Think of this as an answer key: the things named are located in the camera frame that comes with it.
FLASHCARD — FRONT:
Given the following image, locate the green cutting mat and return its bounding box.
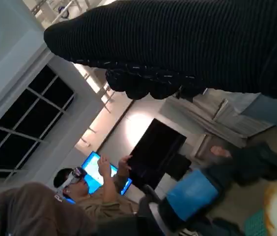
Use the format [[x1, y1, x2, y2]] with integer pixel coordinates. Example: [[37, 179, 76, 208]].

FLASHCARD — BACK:
[[243, 208, 268, 236]]

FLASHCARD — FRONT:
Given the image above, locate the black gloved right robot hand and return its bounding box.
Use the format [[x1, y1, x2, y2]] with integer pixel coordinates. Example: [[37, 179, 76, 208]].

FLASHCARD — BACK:
[[43, 0, 277, 103]]

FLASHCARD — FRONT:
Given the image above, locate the large dark grid window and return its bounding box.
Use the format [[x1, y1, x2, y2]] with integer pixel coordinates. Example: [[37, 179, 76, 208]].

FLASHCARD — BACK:
[[0, 63, 76, 177]]

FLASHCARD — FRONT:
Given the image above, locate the large black monitor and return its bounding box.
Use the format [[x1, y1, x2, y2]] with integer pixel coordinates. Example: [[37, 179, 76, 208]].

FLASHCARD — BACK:
[[128, 118, 188, 190]]

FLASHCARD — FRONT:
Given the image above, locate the person in hooded top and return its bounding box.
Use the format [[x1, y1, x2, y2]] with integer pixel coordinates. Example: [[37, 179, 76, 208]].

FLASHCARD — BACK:
[[0, 181, 139, 236]]

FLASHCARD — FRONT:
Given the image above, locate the grey pleated cloth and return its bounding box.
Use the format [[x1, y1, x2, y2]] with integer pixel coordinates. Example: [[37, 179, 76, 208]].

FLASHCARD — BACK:
[[164, 94, 276, 148]]

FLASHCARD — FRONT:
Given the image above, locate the person wearing headset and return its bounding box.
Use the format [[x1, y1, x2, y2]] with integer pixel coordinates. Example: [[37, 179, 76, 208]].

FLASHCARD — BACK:
[[53, 154, 142, 218]]

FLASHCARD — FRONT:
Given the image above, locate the glowing blue screen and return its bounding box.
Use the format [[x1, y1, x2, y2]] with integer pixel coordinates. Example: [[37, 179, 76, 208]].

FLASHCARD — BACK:
[[81, 151, 133, 195]]

